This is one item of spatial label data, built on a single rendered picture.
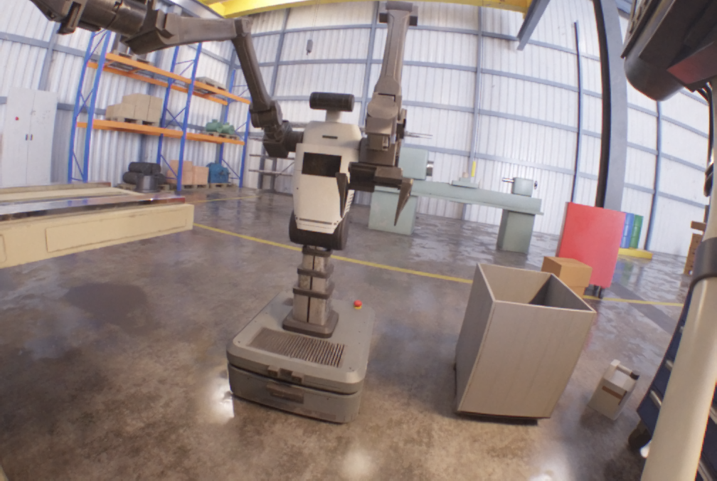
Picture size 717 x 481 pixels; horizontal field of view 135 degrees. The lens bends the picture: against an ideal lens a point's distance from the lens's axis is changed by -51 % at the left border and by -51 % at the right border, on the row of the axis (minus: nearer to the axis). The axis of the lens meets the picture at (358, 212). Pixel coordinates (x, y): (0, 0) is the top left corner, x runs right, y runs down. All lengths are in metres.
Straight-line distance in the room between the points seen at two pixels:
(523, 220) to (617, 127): 2.19
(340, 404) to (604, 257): 3.02
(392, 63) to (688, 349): 0.71
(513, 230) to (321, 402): 4.56
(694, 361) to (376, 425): 1.14
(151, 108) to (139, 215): 6.82
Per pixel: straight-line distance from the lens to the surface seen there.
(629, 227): 8.55
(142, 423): 1.26
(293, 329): 1.25
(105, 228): 1.11
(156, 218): 1.23
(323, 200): 1.08
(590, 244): 3.48
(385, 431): 1.24
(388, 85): 0.69
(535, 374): 1.25
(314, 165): 1.09
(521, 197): 5.34
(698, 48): 0.30
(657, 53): 0.36
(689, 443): 0.21
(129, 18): 0.50
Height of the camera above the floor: 0.91
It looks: 7 degrees down
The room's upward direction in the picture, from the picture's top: 7 degrees clockwise
